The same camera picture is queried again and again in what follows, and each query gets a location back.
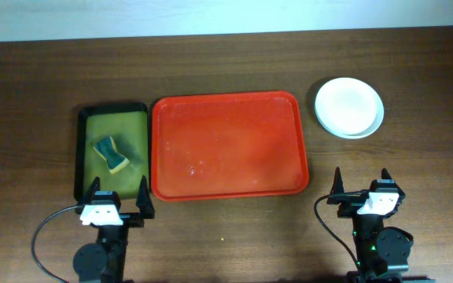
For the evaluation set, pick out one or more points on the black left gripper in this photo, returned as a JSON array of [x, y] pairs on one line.
[[133, 218]]

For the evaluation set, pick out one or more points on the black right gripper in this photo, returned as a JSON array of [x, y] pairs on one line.
[[348, 205]]

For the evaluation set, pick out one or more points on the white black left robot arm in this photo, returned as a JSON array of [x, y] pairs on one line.
[[104, 260]]

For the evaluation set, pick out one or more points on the light blue plate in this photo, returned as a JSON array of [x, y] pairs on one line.
[[349, 116]]

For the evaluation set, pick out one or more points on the green yellow sponge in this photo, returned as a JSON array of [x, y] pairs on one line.
[[107, 150]]

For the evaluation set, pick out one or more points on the black tray with soapy water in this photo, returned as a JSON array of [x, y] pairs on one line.
[[127, 124]]

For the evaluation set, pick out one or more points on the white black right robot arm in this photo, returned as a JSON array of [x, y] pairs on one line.
[[381, 252]]

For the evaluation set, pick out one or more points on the red plastic tray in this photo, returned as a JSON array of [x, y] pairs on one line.
[[214, 146]]

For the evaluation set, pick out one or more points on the white plate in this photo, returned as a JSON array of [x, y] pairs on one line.
[[345, 85]]

